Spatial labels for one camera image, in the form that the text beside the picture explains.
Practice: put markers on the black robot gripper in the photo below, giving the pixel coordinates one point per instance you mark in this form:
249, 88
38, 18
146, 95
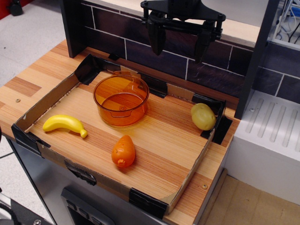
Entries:
187, 16

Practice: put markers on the orange toy carrot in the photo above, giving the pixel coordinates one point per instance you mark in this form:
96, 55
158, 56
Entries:
123, 153

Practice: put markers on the orange transparent plastic pot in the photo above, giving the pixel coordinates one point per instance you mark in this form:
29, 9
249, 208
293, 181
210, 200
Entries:
122, 99

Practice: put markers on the cardboard fence with black tape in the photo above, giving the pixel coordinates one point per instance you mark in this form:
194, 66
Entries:
169, 147

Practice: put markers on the yellow-green toy potato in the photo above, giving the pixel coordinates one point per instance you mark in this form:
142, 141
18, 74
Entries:
203, 117

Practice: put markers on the white toy sink drainboard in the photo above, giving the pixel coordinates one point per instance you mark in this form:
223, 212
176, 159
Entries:
265, 150

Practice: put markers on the yellow toy banana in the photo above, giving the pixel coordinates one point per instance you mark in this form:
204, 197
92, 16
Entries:
65, 122

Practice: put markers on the black object top left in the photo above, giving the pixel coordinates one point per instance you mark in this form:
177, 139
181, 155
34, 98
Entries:
15, 8

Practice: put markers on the grey toy oven front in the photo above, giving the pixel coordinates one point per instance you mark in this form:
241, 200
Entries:
85, 208

